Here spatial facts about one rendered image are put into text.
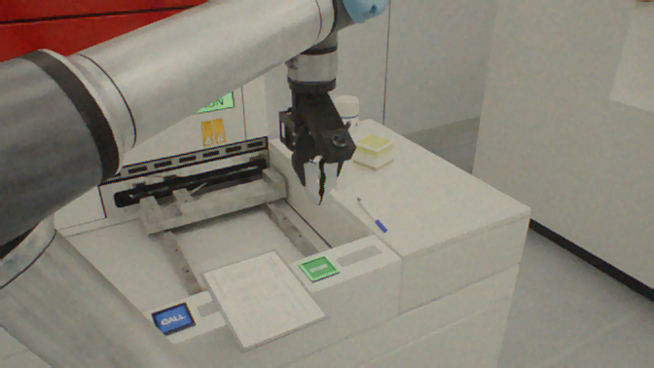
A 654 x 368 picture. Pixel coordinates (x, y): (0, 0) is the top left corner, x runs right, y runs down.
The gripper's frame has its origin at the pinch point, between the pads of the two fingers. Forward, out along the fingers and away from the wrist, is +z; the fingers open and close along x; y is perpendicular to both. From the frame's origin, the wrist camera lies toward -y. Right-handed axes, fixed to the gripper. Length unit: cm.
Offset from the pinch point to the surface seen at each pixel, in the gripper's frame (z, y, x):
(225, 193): 23, 50, 1
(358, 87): 59, 207, -143
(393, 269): 16.4, -4.0, -13.1
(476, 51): 48, 206, -245
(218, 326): 14.7, -3.8, 20.3
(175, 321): 14.2, 0.0, 25.8
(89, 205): 22, 59, 33
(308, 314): 14.4, -8.8, 7.2
